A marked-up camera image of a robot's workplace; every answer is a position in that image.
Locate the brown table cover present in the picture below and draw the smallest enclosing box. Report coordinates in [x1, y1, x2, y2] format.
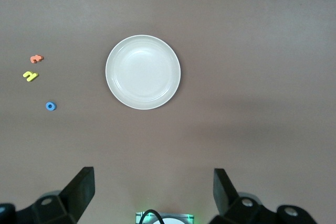
[0, 0, 336, 224]

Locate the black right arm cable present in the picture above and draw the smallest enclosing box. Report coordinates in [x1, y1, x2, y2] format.
[140, 209, 165, 224]

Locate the yellow letter h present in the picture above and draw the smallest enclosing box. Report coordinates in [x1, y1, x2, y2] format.
[23, 71, 39, 82]

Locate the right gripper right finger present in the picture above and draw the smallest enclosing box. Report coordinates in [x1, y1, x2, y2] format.
[209, 168, 279, 224]

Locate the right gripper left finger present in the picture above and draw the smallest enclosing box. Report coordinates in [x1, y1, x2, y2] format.
[15, 166, 95, 224]

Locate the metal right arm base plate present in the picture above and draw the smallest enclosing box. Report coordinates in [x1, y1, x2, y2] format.
[135, 211, 195, 224]

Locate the beige brown plate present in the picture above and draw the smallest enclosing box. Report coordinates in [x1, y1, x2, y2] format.
[105, 34, 181, 110]

